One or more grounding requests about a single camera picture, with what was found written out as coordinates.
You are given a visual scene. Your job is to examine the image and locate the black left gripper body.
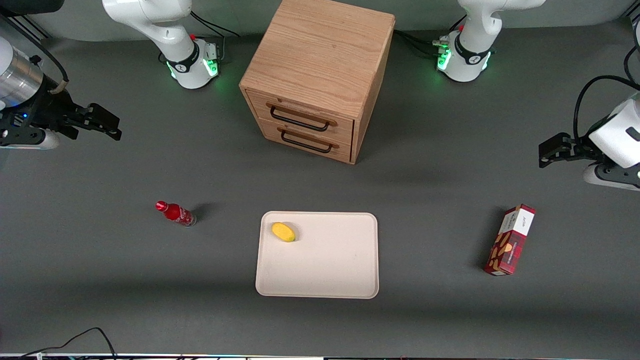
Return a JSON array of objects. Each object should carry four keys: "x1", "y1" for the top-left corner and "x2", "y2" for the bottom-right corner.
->
[{"x1": 567, "y1": 134, "x2": 609, "y2": 164}]

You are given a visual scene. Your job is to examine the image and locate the black aluminium frame rail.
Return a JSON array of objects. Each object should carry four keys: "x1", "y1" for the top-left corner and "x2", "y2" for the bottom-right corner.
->
[{"x1": 0, "y1": 11, "x2": 52, "y2": 42}]

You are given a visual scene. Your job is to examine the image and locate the cream plastic tray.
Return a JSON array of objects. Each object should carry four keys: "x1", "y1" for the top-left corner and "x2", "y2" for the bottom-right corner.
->
[{"x1": 255, "y1": 211, "x2": 380, "y2": 300}]

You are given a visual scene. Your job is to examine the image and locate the wooden drawer front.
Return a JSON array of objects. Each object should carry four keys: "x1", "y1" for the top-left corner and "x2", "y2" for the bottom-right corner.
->
[
  {"x1": 258, "y1": 118, "x2": 353, "y2": 164},
  {"x1": 247, "y1": 90, "x2": 355, "y2": 146}
]

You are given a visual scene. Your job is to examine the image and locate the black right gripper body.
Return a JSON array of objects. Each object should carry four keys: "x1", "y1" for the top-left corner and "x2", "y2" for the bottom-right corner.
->
[{"x1": 0, "y1": 90, "x2": 94, "y2": 147}]

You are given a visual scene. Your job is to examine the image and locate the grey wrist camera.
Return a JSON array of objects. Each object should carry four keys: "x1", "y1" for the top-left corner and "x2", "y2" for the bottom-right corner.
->
[
  {"x1": 0, "y1": 129, "x2": 60, "y2": 151},
  {"x1": 582, "y1": 162, "x2": 640, "y2": 192}
]

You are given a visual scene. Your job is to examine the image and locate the wooden drawer cabinet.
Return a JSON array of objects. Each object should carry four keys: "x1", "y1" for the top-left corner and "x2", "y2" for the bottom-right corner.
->
[{"x1": 239, "y1": 0, "x2": 396, "y2": 165}]

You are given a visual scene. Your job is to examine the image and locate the red coke bottle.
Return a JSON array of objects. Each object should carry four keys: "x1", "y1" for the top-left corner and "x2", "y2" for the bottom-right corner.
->
[{"x1": 155, "y1": 200, "x2": 198, "y2": 228}]

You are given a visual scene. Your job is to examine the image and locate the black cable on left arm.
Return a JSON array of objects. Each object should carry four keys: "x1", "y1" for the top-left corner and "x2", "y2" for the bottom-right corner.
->
[{"x1": 573, "y1": 75, "x2": 640, "y2": 147}]

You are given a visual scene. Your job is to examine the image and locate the black cables at left base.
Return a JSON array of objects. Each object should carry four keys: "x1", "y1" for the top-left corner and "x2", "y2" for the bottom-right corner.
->
[{"x1": 392, "y1": 29, "x2": 453, "y2": 60}]

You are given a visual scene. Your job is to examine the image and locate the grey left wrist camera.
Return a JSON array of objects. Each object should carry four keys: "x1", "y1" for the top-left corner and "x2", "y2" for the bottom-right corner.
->
[{"x1": 582, "y1": 162, "x2": 640, "y2": 192}]

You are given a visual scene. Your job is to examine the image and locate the black cable at right base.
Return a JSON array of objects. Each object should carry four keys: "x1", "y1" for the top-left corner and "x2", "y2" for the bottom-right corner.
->
[{"x1": 189, "y1": 10, "x2": 242, "y2": 41}]

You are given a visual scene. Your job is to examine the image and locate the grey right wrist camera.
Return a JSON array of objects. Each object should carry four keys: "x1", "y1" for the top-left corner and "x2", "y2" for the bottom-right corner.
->
[{"x1": 0, "y1": 129, "x2": 60, "y2": 151}]

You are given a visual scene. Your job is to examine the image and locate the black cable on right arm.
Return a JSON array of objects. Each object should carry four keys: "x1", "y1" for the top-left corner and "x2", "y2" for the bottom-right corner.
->
[{"x1": 0, "y1": 14, "x2": 69, "y2": 95}]

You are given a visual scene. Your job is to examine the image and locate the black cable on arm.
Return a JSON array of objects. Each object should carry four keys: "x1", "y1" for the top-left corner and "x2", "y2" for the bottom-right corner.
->
[
  {"x1": 0, "y1": 14, "x2": 69, "y2": 95},
  {"x1": 573, "y1": 75, "x2": 640, "y2": 147}
]

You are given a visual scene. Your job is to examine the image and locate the yellow toy lemon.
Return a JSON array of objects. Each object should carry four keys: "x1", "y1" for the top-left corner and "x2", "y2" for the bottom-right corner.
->
[{"x1": 271, "y1": 222, "x2": 297, "y2": 244}]

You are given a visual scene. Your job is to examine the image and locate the black drawer handle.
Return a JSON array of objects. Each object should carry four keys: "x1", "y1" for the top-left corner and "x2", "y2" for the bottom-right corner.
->
[
  {"x1": 280, "y1": 128, "x2": 334, "y2": 154},
  {"x1": 269, "y1": 103, "x2": 332, "y2": 133}
]

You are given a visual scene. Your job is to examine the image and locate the thin black cable loop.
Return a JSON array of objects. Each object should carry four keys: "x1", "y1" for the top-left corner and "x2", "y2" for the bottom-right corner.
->
[{"x1": 17, "y1": 327, "x2": 119, "y2": 360}]

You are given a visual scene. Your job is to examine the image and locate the red plaid cookie box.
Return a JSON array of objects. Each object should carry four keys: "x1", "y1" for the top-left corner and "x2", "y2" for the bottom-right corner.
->
[{"x1": 482, "y1": 203, "x2": 537, "y2": 277}]

